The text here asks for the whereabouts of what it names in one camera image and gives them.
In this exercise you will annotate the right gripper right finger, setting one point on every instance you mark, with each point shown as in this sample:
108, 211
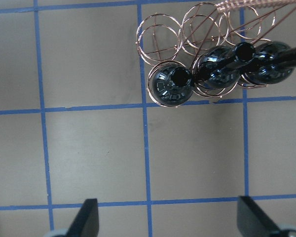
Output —
252, 221

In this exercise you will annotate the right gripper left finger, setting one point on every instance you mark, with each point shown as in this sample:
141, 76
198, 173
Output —
86, 222

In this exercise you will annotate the dark wine bottle in basket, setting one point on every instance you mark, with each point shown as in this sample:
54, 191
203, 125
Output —
171, 85

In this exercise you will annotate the dark wine bottle carried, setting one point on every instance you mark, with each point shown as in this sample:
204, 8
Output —
219, 67

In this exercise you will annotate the copper wire wine basket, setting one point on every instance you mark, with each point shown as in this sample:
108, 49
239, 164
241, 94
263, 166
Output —
161, 39

